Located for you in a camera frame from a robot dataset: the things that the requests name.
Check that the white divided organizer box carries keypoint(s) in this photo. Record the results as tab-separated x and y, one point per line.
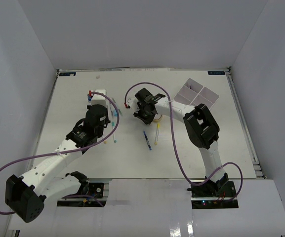
193	93

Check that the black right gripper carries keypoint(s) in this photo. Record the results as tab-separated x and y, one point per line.
138	114

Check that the teal tipped white pen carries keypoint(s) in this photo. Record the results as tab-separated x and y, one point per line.
113	134

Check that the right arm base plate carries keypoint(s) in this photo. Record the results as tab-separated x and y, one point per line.
203	198

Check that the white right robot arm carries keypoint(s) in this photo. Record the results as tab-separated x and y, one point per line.
201	127

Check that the blue capped small marker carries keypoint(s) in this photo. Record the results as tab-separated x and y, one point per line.
89	96

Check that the blue pen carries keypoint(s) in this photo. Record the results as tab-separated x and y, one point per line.
147	140

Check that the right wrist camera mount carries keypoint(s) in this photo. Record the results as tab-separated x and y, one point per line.
129	104

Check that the yellow tipped white pen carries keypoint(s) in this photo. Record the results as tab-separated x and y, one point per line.
157	134

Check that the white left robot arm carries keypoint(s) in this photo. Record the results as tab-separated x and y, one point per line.
26	194

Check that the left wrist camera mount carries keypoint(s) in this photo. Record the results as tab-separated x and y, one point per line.
97	98

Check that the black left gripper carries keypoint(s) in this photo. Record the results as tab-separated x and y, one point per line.
106	119

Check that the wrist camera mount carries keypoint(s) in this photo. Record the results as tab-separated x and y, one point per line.
97	98
129	104

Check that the light blue marker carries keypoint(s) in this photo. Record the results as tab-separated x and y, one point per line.
117	111

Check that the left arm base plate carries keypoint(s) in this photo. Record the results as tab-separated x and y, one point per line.
91	195

